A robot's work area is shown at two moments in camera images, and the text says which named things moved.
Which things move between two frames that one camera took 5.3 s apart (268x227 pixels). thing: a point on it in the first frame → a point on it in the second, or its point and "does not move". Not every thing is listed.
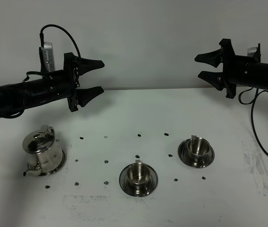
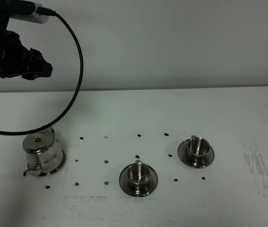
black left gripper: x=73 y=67 → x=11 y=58
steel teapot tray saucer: x=57 y=170 does not move
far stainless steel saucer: x=183 y=154 does not move
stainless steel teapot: x=44 y=156 does not move
